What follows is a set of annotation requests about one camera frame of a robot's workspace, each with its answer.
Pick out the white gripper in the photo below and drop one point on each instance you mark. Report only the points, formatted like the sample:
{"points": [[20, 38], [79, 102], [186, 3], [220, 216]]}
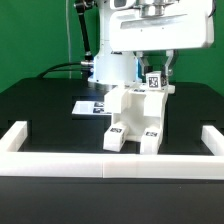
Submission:
{"points": [[178, 24]]}

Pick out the white chair back bar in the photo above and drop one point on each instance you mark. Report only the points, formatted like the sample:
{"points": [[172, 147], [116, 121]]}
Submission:
{"points": [[155, 101]]}

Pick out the white chair seat part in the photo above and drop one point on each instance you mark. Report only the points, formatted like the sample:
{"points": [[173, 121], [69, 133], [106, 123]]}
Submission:
{"points": [[135, 120]]}

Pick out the white tag sheet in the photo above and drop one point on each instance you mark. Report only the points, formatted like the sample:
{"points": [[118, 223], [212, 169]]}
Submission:
{"points": [[89, 108]]}

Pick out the black camera stand pole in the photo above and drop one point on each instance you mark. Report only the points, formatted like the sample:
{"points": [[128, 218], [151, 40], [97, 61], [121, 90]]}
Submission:
{"points": [[81, 7]]}

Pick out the white U-shaped fence frame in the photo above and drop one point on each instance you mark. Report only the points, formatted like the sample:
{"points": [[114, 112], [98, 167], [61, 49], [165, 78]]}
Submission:
{"points": [[13, 162]]}

